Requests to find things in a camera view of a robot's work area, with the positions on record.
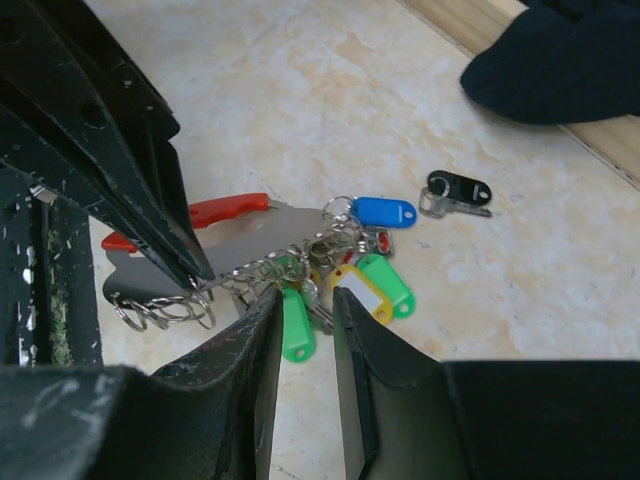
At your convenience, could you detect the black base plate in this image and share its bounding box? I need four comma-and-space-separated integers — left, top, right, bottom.
1, 168, 103, 367

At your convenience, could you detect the dark navy tank top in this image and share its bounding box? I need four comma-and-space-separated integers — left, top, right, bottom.
460, 1, 639, 126

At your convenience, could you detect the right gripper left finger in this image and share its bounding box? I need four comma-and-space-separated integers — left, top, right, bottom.
1, 289, 283, 479

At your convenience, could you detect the wooden clothes rack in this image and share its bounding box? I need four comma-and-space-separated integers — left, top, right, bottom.
404, 1, 639, 186

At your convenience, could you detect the yellow key tag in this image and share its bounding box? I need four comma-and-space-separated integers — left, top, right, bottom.
329, 264, 393, 325

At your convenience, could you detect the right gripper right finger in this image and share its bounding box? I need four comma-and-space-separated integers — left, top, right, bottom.
333, 288, 639, 479

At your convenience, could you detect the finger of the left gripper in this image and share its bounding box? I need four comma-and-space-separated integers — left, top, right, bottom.
29, 1, 197, 245
1, 1, 213, 289

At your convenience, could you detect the green key tag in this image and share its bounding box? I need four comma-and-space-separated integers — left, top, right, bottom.
356, 253, 416, 318
281, 287, 316, 363

